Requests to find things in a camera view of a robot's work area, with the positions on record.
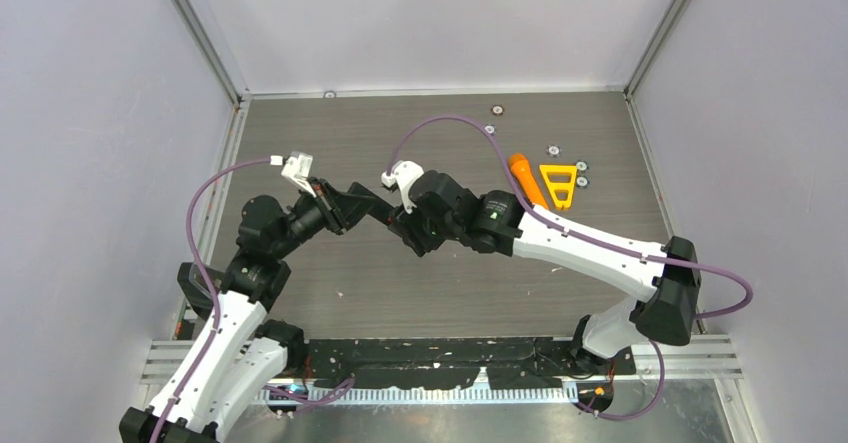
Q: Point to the dark clear plastic box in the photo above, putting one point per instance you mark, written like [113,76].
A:
[195,290]

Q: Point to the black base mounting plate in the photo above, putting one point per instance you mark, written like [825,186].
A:
[450,363]

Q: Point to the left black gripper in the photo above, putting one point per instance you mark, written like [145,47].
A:
[332,204]

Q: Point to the yellow triangular plastic frame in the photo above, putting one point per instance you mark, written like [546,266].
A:
[560,182]

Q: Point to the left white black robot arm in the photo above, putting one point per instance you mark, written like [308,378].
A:
[223,372]

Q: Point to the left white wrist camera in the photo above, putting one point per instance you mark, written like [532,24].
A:
[295,168]

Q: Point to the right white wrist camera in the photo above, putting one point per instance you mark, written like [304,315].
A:
[400,178]

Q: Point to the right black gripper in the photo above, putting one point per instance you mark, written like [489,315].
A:
[413,238]

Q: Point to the ribbed aluminium front rail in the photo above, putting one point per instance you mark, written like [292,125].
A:
[472,395]

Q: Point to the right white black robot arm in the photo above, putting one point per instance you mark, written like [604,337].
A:
[660,282]

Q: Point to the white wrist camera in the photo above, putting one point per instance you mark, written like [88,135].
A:
[295,168]
[400,178]

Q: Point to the black remote control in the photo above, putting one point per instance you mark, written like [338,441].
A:
[382,210]

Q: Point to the orange plastic handle tool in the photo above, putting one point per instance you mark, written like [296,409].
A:
[521,170]

